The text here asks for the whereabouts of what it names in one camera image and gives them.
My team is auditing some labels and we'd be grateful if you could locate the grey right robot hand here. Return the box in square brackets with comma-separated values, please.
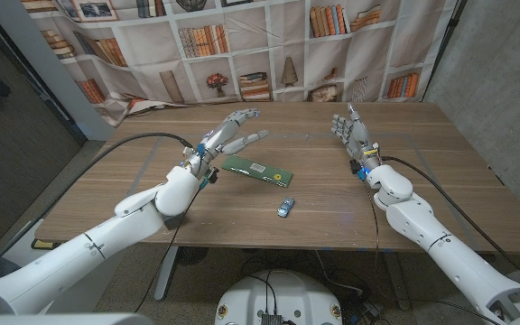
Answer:
[330, 102, 382, 172]

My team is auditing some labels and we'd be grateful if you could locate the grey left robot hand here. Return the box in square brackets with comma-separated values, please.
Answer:
[182, 107, 271, 180]

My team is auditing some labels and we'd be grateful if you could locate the blue toy car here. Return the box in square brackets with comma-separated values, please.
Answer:
[276, 196, 295, 218]

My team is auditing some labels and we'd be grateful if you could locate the printed bookshelf backdrop cloth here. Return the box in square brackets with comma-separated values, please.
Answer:
[19, 0, 462, 127]

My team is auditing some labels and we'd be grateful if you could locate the black desk control box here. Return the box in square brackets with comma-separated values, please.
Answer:
[164, 214, 187, 229]

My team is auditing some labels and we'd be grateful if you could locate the black backdrop stand pole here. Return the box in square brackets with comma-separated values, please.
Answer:
[422, 0, 469, 103]

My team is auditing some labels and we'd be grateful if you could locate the white table leg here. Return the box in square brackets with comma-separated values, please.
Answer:
[153, 246, 180, 302]

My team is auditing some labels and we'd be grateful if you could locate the grey table leg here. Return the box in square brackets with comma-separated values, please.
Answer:
[384, 251, 411, 311]

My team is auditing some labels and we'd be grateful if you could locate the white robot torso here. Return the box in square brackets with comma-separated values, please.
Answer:
[214, 269, 343, 325]

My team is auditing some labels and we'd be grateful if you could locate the power strip on floor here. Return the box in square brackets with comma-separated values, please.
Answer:
[358, 300, 383, 320]

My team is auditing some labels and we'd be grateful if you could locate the yellow and black floor object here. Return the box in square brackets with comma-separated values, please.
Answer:
[31, 237, 59, 251]

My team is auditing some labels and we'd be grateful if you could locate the white floor board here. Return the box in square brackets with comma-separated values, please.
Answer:
[2, 218, 47, 267]

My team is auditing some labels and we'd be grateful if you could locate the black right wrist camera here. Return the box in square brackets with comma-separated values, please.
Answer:
[348, 159, 367, 181]

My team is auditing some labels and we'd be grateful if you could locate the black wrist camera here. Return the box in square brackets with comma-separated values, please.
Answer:
[348, 159, 367, 181]
[201, 166, 220, 190]

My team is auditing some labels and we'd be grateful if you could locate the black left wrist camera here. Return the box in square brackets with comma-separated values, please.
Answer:
[201, 166, 220, 190]

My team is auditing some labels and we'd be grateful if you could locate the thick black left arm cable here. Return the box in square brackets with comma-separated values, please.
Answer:
[0, 132, 196, 283]

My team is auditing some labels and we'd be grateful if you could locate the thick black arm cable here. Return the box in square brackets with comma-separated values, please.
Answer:
[0, 132, 196, 283]
[379, 155, 520, 294]

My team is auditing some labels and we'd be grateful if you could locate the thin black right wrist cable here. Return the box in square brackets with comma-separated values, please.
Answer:
[361, 178, 381, 276]

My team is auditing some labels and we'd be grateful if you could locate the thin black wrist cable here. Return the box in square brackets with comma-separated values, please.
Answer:
[361, 178, 381, 276]
[134, 188, 200, 313]

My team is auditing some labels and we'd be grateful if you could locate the thin black left wrist cable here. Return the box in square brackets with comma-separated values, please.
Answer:
[134, 188, 200, 313]

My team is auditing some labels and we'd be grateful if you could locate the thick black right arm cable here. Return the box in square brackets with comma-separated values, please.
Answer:
[379, 155, 520, 294]

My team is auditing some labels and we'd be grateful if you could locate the white floor cable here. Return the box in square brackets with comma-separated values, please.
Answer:
[314, 250, 364, 295]

